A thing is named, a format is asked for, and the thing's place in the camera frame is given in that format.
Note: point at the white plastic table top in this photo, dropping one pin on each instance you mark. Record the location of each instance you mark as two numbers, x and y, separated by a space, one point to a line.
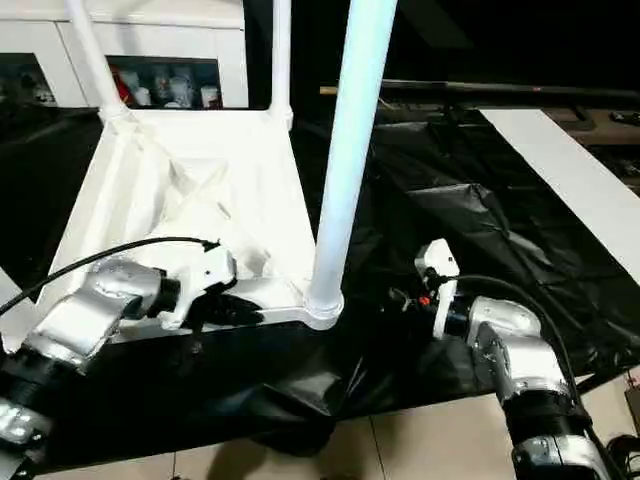
180 190

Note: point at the white plastic table leg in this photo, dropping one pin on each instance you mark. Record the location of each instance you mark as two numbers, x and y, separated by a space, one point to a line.
350 130
12 292
95 60
281 60

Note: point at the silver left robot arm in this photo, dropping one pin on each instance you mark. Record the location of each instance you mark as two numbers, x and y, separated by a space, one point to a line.
80 320

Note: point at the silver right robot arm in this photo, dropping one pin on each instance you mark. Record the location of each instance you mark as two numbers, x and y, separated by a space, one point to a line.
520 360

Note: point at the black plastic mat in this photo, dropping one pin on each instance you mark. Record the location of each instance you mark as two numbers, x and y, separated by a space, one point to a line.
480 260

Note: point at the white flat panel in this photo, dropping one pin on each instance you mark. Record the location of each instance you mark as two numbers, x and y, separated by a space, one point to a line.
575 170

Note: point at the black stand leg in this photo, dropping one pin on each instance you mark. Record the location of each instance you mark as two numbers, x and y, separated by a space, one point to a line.
610 380

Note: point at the grey floor power box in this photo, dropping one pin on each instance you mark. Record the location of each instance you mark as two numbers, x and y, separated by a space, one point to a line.
633 405

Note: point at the white glass-door cabinet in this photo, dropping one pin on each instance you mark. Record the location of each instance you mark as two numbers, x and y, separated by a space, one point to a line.
130 50

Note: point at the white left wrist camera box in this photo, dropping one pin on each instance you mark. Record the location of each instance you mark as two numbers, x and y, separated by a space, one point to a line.
205 275

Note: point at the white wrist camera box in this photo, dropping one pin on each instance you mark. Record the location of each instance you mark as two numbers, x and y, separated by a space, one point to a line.
438 275
205 275

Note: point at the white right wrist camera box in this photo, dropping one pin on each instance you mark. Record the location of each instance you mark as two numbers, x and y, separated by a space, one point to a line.
438 275

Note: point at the dark horizontal rail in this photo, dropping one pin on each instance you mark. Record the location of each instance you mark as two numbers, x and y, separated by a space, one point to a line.
500 90

